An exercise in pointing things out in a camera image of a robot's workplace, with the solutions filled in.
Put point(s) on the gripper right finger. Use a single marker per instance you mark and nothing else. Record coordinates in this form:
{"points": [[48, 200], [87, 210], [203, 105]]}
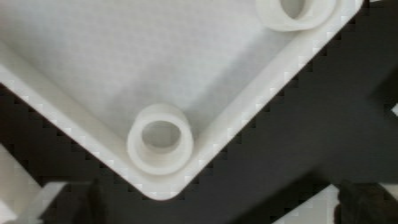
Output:
{"points": [[366, 204]]}

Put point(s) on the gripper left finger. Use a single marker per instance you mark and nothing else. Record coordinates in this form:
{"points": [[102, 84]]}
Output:
{"points": [[30, 215]]}

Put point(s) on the white desk tabletop tray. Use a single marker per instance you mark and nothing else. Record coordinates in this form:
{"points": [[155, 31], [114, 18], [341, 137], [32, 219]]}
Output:
{"points": [[103, 55]]}

